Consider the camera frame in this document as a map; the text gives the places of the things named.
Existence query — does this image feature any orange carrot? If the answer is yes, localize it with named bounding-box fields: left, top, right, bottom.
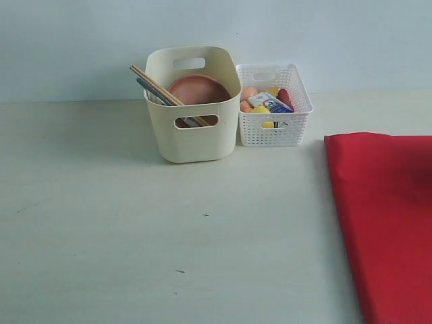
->
left=277, top=88, right=294, bottom=111

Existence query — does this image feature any silver table knife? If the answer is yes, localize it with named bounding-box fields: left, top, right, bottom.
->
left=136, top=77, right=202, bottom=128

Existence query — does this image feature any orange fried chicken piece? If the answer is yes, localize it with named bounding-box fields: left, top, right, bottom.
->
left=240, top=100, right=253, bottom=113

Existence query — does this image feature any brown egg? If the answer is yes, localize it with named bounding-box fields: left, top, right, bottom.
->
left=241, top=86, right=259, bottom=101

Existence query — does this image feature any brown wooden plate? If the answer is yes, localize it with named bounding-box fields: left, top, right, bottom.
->
left=167, top=74, right=231, bottom=105

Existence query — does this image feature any yellow cheese wedge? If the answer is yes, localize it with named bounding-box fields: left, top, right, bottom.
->
left=266, top=86, right=279, bottom=97

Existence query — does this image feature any yellow lemon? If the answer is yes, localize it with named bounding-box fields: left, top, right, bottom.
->
left=251, top=105, right=270, bottom=114

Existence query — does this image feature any red paper table mat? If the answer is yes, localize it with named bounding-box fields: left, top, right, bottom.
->
left=324, top=132, right=431, bottom=323

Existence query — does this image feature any small blue milk carton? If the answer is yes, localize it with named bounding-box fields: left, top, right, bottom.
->
left=247, top=92, right=294, bottom=113

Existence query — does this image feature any cream plastic bin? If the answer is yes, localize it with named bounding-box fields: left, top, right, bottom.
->
left=144, top=46, right=241, bottom=163

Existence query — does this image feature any white perforated plastic basket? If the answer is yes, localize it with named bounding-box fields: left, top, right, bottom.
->
left=236, top=64, right=313, bottom=146

